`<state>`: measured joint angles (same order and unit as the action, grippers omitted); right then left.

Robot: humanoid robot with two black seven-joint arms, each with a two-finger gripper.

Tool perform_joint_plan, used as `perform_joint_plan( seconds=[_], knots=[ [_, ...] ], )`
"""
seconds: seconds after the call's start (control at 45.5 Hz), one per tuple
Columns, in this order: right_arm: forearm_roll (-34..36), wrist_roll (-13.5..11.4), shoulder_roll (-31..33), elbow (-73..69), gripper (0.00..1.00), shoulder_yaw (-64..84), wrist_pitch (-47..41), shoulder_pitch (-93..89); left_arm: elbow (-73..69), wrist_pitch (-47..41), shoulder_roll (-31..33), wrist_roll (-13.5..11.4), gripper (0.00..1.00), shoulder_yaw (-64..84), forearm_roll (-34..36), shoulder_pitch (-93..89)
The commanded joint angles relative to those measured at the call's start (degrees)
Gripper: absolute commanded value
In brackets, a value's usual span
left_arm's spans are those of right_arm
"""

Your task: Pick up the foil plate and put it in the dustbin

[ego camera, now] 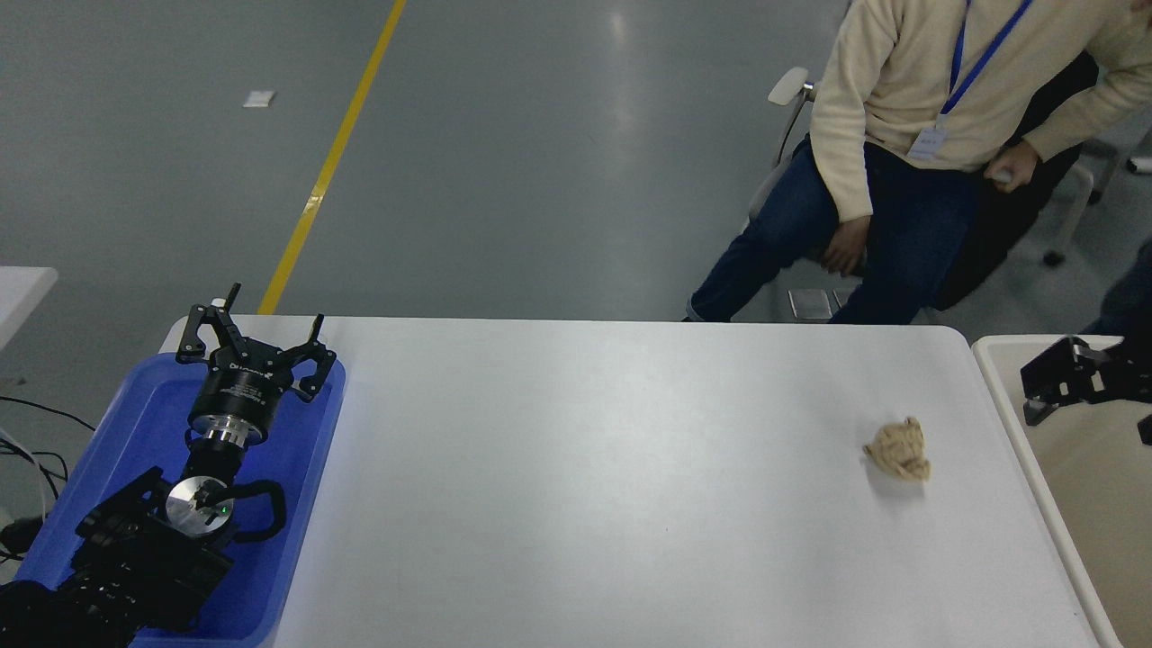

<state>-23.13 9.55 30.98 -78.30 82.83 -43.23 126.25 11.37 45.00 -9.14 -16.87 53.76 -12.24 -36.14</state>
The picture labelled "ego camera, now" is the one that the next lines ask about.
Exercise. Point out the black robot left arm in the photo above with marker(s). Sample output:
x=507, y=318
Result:
x=135, y=558

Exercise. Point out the grey white office chair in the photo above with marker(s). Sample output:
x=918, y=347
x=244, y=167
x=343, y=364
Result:
x=790, y=83

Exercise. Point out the black jacket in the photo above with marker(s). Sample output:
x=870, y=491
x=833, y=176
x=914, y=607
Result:
x=999, y=234

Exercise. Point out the large pale bin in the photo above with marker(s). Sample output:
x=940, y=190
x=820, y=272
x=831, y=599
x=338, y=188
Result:
x=1089, y=504

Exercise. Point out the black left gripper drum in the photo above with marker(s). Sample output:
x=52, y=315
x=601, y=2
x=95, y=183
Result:
x=238, y=391

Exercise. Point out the person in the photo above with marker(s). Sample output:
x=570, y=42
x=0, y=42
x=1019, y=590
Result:
x=1134, y=288
x=891, y=90

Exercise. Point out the blue plastic tray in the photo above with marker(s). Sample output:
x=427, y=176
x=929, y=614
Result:
x=297, y=504

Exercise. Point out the white side table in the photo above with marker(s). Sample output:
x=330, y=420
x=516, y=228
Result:
x=20, y=292

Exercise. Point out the white frame chair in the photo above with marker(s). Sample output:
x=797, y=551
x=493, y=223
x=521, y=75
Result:
x=1075, y=209

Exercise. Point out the person's right hand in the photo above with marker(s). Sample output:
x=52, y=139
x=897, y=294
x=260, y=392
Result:
x=846, y=247

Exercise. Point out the small white object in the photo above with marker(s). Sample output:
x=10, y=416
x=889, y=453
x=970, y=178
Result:
x=997, y=176

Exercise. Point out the person's left hand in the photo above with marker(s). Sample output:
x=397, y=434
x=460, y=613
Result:
x=1021, y=162

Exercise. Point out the crumpled tan paper ball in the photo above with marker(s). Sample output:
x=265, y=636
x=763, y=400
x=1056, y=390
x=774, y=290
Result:
x=898, y=450

